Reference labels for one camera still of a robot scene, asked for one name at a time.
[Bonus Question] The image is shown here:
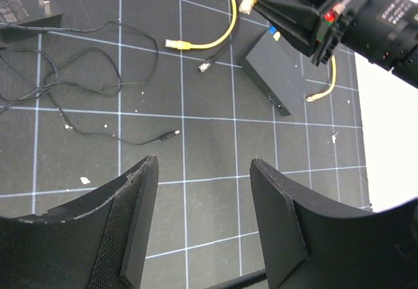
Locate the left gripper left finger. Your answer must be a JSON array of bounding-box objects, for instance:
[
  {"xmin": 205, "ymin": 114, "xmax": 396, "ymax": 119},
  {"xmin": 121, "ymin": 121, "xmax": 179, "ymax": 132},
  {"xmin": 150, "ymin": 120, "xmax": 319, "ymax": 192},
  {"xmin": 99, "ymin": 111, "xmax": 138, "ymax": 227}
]
[{"xmin": 1, "ymin": 156, "xmax": 159, "ymax": 288}]

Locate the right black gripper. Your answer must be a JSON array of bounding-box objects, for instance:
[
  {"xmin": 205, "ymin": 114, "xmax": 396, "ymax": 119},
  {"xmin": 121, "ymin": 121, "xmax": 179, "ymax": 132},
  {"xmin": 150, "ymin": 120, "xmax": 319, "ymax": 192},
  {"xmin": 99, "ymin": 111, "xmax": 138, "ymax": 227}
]
[{"xmin": 253, "ymin": 0, "xmax": 417, "ymax": 87}]

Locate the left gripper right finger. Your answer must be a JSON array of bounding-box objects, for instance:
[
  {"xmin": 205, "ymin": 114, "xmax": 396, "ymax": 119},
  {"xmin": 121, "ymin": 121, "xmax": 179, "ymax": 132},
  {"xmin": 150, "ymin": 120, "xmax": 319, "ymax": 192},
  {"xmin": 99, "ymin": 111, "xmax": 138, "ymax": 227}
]
[{"xmin": 249, "ymin": 159, "xmax": 417, "ymax": 288}]

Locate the black network switch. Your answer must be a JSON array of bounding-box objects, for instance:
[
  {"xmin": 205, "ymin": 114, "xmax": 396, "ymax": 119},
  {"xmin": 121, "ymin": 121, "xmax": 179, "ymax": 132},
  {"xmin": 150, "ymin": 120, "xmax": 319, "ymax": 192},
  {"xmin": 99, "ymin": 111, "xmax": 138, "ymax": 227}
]
[{"xmin": 239, "ymin": 27, "xmax": 307, "ymax": 117}]

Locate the yellow ethernet cable short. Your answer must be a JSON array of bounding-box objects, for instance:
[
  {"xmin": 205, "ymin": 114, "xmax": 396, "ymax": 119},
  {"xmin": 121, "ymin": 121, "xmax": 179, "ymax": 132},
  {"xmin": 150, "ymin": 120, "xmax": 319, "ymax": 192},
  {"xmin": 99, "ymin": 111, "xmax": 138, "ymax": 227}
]
[{"xmin": 304, "ymin": 55, "xmax": 338, "ymax": 103}]

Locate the black ethernet cable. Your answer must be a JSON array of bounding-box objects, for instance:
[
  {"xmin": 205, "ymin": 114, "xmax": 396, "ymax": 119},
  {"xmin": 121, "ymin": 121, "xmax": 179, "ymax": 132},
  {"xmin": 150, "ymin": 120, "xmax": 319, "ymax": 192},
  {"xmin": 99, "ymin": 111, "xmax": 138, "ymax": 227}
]
[{"xmin": 197, "ymin": 18, "xmax": 240, "ymax": 74}]

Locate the thin black power cable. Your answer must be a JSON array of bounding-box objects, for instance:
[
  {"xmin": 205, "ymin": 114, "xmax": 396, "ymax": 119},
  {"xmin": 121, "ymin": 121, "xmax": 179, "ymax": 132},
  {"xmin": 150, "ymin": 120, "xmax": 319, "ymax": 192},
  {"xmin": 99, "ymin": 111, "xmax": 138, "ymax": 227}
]
[{"xmin": 0, "ymin": 21, "xmax": 181, "ymax": 146}]

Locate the black power adapter plug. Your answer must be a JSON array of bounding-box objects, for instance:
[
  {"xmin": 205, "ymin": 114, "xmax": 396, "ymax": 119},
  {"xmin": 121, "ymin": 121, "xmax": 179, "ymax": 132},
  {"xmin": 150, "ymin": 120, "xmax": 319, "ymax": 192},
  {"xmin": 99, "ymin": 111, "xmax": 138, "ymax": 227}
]
[{"xmin": 1, "ymin": 0, "xmax": 63, "ymax": 43}]

